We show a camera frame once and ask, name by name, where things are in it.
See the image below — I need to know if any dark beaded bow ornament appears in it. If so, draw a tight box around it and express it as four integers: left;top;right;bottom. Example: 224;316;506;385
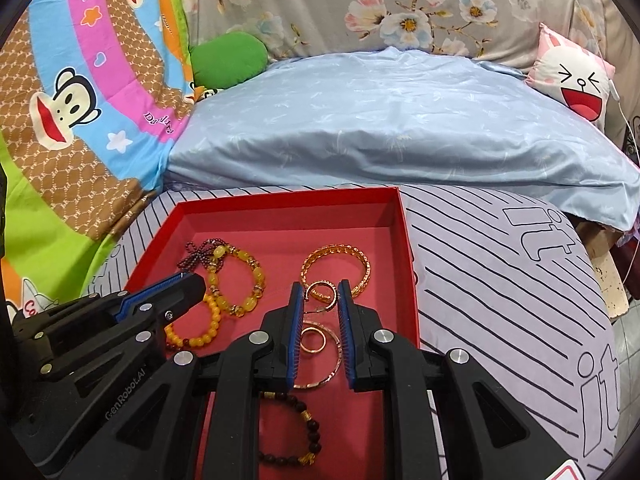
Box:
177;238;224;272

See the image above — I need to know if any yellow amber chunk bracelet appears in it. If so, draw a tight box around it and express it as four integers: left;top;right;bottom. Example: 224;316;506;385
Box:
204;242;267;319

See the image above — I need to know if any yellow bead bracelet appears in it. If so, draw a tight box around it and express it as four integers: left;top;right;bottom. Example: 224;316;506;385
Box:
164;291;224;351

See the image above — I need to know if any thin gold bangle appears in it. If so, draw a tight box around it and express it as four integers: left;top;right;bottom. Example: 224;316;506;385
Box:
293;321;344;391

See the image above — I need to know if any dark brown bead bracelet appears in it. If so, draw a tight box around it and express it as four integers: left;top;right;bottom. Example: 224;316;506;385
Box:
257;391;324;467

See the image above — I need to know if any small gold earring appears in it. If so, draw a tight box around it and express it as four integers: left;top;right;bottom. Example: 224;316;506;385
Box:
305;280;338;309

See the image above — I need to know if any wide gold chain bangle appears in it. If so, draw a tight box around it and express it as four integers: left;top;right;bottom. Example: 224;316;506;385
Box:
299;244;372;298

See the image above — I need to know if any red cardboard tray box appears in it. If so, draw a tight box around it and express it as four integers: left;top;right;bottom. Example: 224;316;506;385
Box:
126;188;419;479

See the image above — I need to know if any green cushion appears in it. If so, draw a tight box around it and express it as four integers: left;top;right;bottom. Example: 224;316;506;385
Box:
191;30;269;90

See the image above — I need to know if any colourful monkey cartoon blanket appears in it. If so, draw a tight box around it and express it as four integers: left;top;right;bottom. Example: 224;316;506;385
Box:
1;0;203;316

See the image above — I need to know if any light blue pillow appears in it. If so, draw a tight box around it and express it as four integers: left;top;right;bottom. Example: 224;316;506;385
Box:
164;48;639;231

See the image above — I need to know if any pink cartoon face cushion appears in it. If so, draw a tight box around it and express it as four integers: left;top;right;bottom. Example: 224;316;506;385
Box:
525;23;615;131

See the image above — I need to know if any grey floral bedsheet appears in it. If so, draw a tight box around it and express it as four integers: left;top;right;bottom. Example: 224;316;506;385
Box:
181;0;639;143

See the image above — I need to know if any white charging cable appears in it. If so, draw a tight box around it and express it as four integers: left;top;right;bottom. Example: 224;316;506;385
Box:
606;81;640;172

